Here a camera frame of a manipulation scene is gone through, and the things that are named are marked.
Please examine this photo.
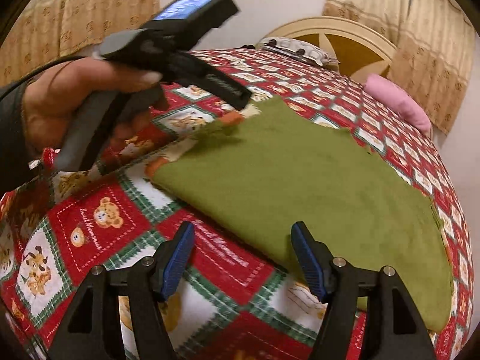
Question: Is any person's left hand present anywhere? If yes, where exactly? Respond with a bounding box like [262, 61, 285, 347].
[22, 58, 162, 158]

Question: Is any red patchwork teddy bedspread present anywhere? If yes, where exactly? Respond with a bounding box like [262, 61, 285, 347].
[1, 49, 474, 359]

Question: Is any grey patterned pillow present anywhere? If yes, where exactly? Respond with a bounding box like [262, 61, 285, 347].
[257, 37, 338, 68]

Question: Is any beige window curtain right panel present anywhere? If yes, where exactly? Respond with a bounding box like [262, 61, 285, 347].
[323, 0, 475, 134]

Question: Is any green striped knit sweater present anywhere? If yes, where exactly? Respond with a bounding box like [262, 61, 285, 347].
[145, 97, 452, 332]

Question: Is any beige left wall curtain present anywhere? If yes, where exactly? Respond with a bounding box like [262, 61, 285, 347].
[1, 0, 160, 86]

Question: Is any cream wooden headboard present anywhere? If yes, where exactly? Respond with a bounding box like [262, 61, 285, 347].
[266, 16, 397, 84]

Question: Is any pink pillow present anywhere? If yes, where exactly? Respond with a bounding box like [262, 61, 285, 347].
[364, 74, 432, 137]

